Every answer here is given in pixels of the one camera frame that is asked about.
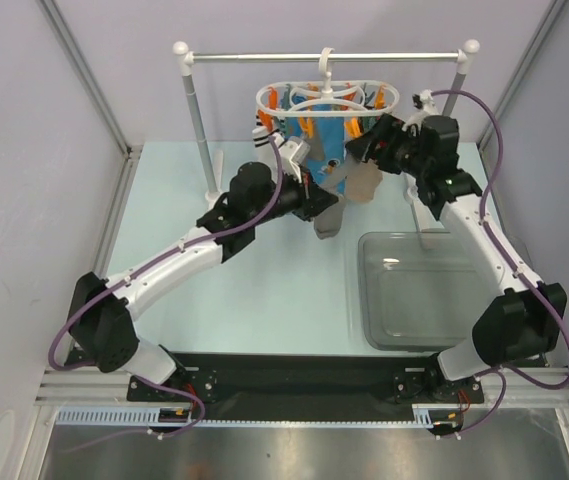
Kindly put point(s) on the blue cartoon print sock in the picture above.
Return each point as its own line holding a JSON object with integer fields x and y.
{"x": 316, "y": 123}

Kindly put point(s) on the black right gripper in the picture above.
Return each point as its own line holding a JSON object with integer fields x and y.
{"x": 380, "y": 148}

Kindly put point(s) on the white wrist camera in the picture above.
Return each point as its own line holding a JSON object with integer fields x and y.
{"x": 293, "y": 153}
{"x": 425, "y": 106}

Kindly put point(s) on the grey sock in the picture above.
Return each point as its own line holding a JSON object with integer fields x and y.
{"x": 329, "y": 222}

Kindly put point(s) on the white clip sock hanger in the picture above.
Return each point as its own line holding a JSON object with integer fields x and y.
{"x": 363, "y": 102}

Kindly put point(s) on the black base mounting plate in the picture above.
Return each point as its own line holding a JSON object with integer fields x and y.
{"x": 333, "y": 389}

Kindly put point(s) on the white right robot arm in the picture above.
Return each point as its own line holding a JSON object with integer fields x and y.
{"x": 524, "y": 318}

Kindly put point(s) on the white drying rack stand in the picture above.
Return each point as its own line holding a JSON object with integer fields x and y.
{"x": 322, "y": 144}

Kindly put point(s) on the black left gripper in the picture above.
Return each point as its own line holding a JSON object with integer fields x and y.
{"x": 311, "y": 199}

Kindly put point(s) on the blue slotted cable duct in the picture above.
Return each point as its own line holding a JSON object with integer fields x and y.
{"x": 124, "y": 416}

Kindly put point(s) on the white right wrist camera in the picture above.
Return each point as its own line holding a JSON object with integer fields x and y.
{"x": 425, "y": 106}

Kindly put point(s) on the white striped sock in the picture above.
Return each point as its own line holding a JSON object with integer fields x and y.
{"x": 262, "y": 133}

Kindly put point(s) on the beige red sock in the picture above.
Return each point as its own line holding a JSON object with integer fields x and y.
{"x": 362, "y": 182}

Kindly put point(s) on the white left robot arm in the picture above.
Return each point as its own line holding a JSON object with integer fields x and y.
{"x": 103, "y": 311}

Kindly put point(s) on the clear plastic bin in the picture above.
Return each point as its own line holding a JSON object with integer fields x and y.
{"x": 418, "y": 292}

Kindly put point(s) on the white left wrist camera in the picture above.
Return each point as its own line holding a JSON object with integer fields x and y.
{"x": 293, "y": 153}

